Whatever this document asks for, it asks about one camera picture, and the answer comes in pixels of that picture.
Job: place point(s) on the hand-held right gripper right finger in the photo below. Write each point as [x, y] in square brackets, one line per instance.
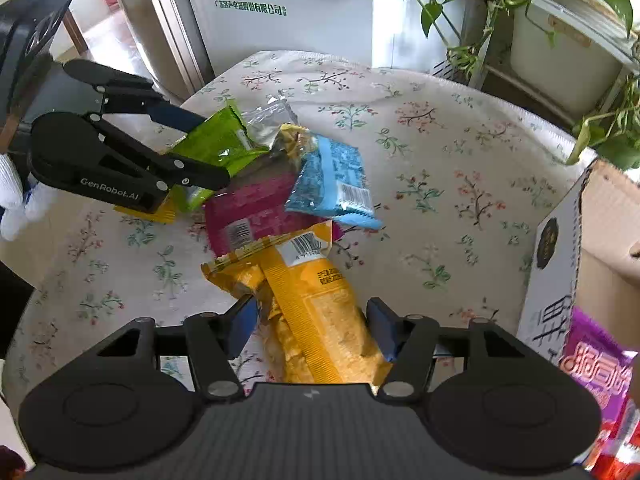
[385, 325]

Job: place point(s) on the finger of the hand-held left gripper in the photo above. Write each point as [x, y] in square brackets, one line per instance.
[200, 172]
[180, 117]

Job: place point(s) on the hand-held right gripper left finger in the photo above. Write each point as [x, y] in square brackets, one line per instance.
[245, 330]

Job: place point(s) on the green snack packet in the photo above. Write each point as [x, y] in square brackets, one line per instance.
[220, 135]

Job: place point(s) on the small yellow snack packet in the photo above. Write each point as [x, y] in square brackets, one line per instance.
[160, 213]

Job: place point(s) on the magenta snack packet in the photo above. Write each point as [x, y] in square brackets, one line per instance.
[250, 210]

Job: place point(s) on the yellow chip packet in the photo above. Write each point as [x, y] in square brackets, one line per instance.
[320, 320]

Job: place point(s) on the silver foil snack packet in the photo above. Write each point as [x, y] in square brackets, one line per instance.
[265, 120]

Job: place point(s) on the blue snack packet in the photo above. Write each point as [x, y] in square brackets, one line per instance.
[330, 180]

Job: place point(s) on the brown cardboard box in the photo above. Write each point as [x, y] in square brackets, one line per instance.
[555, 270]

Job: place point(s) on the purple snack packet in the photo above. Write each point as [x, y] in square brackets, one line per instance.
[595, 370]

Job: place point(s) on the person's left hand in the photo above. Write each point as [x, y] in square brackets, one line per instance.
[20, 205]

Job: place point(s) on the white fridge with green print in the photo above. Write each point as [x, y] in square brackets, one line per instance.
[310, 35]

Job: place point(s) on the white rectangular planter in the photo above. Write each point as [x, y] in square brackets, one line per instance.
[565, 70]

